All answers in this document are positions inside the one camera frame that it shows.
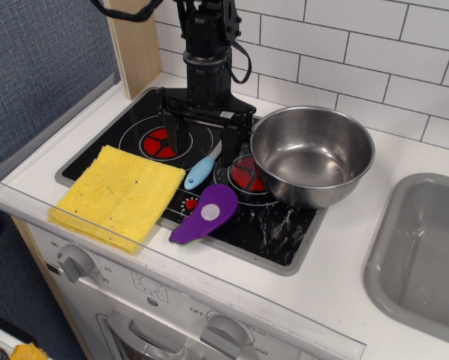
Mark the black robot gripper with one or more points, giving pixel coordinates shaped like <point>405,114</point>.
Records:
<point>207,99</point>

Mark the blue handled spoon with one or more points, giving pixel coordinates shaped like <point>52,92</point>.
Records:
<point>201,170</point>

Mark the stainless steel pot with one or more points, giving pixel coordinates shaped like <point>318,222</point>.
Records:
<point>309,156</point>

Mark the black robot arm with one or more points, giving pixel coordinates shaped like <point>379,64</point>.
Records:
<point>210,29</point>

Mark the black toy stove top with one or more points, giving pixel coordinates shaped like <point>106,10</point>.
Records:
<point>263,231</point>

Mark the purple toy eggplant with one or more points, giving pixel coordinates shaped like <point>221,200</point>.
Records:
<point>216,206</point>

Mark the yellow folded cloth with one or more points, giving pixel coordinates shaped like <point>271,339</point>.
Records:
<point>118,199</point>

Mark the grey left oven knob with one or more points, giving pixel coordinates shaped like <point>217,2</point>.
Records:
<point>76,263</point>

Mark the grey oven knob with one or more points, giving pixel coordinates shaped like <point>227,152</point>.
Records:
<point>226,335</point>
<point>76,263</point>

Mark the grey right oven knob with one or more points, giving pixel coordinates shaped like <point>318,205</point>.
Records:
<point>226,335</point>

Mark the grey toy sink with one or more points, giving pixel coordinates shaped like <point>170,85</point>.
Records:
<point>407,272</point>

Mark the yellow black object on floor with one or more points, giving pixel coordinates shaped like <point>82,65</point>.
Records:
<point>27,351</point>

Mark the wooden side post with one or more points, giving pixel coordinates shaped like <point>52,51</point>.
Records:
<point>137,53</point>

